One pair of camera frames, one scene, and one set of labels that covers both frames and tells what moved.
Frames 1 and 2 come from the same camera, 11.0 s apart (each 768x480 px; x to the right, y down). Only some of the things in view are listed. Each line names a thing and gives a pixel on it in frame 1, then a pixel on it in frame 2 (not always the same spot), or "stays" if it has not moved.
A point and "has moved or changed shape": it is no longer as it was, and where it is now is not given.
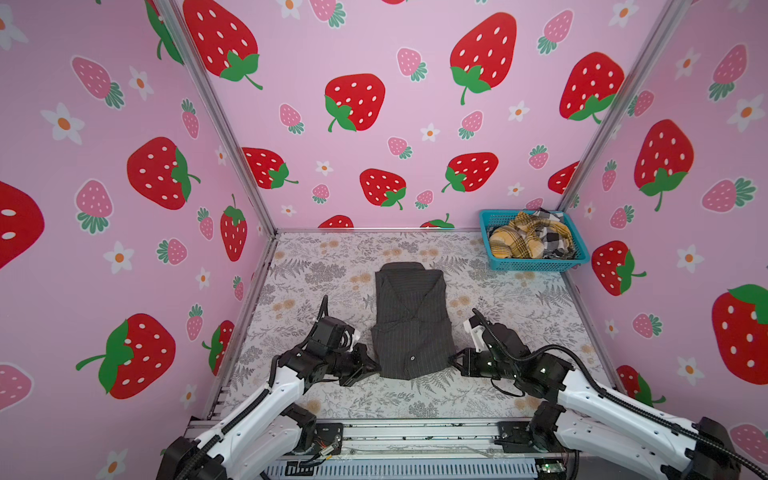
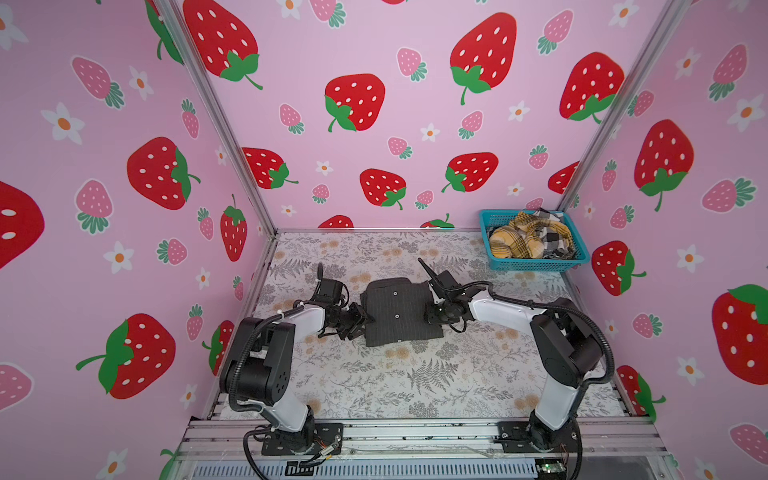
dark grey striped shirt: (412, 329) has moved or changed shape
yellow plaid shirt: (522, 238) stays
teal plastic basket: (493, 219) stays
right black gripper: (465, 361) -> (428, 316)
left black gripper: (361, 369) -> (359, 318)
